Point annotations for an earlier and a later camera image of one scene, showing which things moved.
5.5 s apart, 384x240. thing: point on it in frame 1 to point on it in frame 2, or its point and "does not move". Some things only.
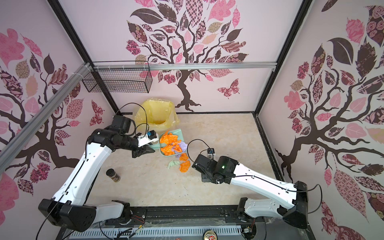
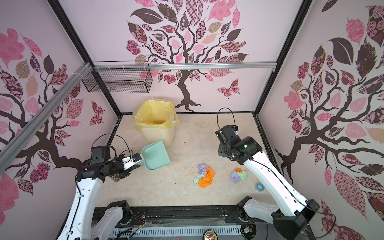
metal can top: (210, 234) does not move
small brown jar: (111, 173) does not move
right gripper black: (204, 178) to (220, 151)
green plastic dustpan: (177, 132) to (154, 155)
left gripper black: (141, 150) to (126, 173)
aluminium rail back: (180, 66) does not move
